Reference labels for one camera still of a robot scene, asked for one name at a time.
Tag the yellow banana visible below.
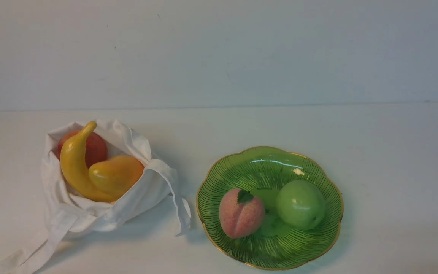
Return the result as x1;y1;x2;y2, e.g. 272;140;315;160
60;121;119;203

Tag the white cloth bag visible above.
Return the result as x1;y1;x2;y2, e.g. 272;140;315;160
0;119;191;274

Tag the green glass plate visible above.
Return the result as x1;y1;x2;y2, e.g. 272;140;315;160
196;146;344;271

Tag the pink peach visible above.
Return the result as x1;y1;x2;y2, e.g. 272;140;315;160
219;188;265;238

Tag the green apple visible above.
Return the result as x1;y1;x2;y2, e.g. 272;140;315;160
276;179;327;231

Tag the yellow orange mango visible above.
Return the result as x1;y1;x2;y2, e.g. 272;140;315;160
89;155;145;198

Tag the red apple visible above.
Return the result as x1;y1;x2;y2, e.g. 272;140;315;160
56;130;108;168

